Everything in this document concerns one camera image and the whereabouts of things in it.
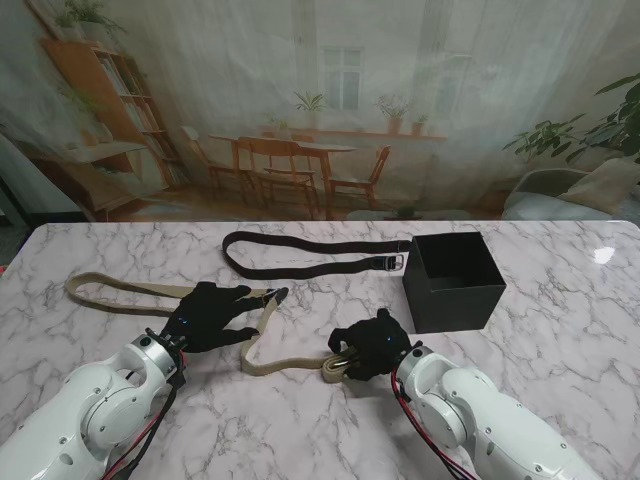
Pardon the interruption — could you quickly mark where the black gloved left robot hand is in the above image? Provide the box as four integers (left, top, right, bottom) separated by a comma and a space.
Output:
162, 281, 289, 354

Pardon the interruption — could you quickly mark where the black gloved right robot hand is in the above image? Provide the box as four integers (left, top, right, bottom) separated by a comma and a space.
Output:
327, 308, 424, 384

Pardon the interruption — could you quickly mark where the beige braided belt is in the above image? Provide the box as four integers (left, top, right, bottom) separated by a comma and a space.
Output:
64, 272, 281, 319
240, 292, 361, 385

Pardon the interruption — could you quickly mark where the black belt storage box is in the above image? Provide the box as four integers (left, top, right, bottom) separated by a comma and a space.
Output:
401, 231, 507, 335

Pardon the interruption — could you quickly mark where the dark brown braided belt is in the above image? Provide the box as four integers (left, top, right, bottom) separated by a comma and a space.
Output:
221, 230, 412, 281

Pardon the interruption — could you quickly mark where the printed room scene backdrop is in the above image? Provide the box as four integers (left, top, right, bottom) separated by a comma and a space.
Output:
0, 0, 640, 224

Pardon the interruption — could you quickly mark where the red black right arm cable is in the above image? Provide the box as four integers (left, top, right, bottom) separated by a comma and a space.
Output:
389, 372, 481, 480

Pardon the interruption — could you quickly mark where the red black arm cable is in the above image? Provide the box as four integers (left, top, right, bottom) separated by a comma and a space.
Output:
104, 349, 189, 480
389, 372, 481, 480

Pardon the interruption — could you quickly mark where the red black left arm cable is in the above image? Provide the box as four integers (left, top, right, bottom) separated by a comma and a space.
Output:
104, 349, 189, 480

